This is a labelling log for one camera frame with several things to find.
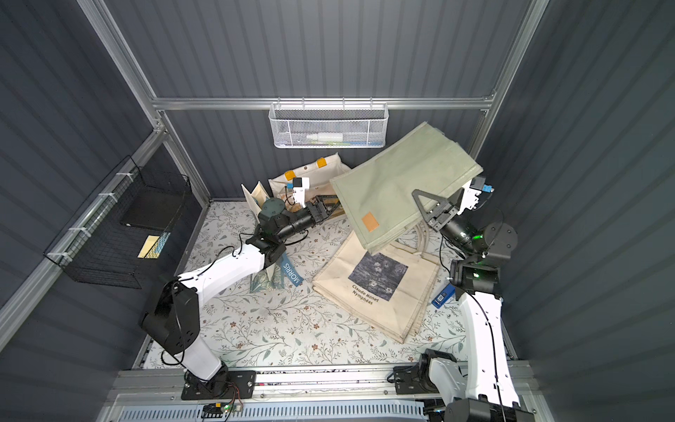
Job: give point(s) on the cream tote bag front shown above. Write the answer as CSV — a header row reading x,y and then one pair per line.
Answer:
x,y
389,289

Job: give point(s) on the olive green canvas bag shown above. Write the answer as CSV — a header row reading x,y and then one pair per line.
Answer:
x,y
377,195

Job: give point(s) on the blue black marker device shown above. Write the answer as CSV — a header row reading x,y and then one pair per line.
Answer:
x,y
443,296

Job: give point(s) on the black wire wall basket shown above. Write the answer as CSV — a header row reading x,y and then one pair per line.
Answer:
x,y
96,249

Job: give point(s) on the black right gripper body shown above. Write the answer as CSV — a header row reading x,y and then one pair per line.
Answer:
x,y
446,214

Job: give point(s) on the cream tote yellow handles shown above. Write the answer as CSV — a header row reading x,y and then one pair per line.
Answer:
x,y
319,174

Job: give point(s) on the cream tote blue print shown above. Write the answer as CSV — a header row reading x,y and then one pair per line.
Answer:
x,y
275,223

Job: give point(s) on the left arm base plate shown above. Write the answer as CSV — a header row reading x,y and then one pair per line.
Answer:
x,y
225,385

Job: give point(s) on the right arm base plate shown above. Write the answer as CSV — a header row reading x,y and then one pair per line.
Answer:
x,y
407,380

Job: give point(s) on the white wire wall basket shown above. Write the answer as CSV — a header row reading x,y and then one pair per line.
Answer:
x,y
362,127

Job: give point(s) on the yellow sticky notepad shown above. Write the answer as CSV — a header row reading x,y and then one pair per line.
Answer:
x,y
151,248

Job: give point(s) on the white tube in basket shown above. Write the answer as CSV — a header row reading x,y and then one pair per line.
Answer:
x,y
326,138

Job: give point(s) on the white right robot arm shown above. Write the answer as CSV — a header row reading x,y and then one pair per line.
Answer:
x,y
485,391

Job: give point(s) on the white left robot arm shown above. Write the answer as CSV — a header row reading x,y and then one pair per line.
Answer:
x,y
172,315

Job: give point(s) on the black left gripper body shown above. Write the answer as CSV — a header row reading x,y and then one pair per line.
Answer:
x,y
321,209

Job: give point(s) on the black notebook in basket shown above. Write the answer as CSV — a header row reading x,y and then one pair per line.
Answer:
x,y
154,210

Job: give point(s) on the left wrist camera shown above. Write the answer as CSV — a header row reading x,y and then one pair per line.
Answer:
x,y
297,191

